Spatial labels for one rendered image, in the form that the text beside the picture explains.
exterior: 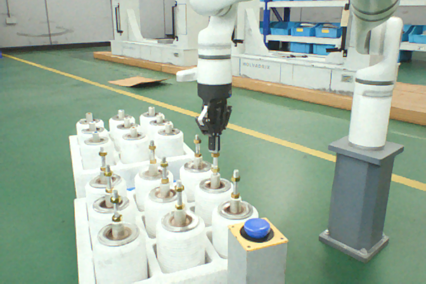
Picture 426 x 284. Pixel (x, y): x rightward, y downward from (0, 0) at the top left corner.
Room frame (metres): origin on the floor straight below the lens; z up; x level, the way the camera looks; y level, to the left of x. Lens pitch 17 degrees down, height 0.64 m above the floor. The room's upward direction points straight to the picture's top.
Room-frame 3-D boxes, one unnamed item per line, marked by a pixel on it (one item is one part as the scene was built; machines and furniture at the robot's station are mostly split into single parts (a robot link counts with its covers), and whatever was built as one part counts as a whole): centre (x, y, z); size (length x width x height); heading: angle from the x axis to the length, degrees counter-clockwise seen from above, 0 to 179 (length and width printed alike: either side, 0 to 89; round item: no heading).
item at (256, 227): (0.50, -0.07, 0.32); 0.04 x 0.04 x 0.02
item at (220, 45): (0.79, -0.01, 0.63); 0.09 x 0.07 x 0.15; 141
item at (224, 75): (0.79, 0.01, 0.53); 0.11 x 0.09 x 0.06; 60
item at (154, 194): (0.74, 0.11, 0.25); 0.08 x 0.08 x 0.01
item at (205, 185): (0.78, -0.01, 0.25); 0.08 x 0.08 x 0.01
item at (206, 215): (0.78, 0.00, 0.16); 0.10 x 0.10 x 0.18
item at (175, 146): (1.18, 0.15, 0.16); 0.10 x 0.10 x 0.18
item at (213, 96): (0.78, 0.00, 0.46); 0.08 x 0.08 x 0.09
